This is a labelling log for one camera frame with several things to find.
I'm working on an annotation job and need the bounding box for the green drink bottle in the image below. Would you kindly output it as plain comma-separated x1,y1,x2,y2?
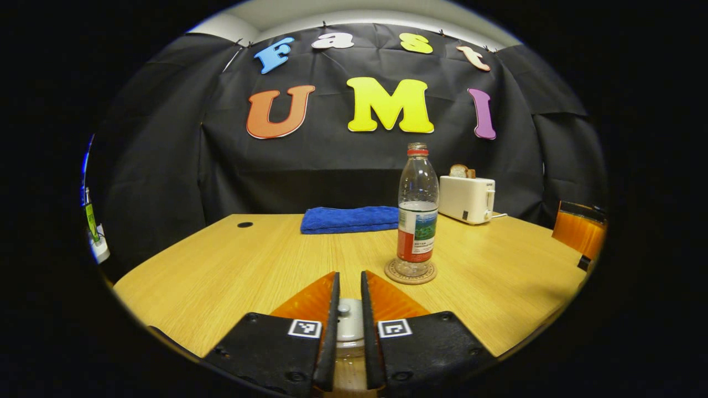
84,188,100,244

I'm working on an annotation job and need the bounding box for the clear plastic water bottle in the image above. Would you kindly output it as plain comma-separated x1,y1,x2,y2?
395,143,440,277

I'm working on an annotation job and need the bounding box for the black backdrop cloth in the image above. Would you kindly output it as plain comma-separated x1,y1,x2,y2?
86,23,609,282

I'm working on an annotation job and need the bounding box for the white side desk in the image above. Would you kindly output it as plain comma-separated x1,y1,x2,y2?
88,224,111,264

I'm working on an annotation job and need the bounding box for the white floral teacup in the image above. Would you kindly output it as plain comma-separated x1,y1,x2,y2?
332,342,368,393

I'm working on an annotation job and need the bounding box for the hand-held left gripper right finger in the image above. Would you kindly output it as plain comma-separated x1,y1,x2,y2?
361,270,496,396

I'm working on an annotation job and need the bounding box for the round brown coaster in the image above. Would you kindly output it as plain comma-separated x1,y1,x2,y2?
384,258,438,286

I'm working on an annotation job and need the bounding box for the white teacup lid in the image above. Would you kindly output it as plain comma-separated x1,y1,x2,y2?
337,298,366,344

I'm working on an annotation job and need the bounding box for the white toaster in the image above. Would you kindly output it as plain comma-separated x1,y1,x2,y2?
439,175,497,226

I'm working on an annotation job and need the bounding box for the folded blue towel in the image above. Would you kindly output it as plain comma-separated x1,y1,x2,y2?
300,206,400,235

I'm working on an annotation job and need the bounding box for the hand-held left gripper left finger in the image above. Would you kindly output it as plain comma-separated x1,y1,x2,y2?
202,271,341,397

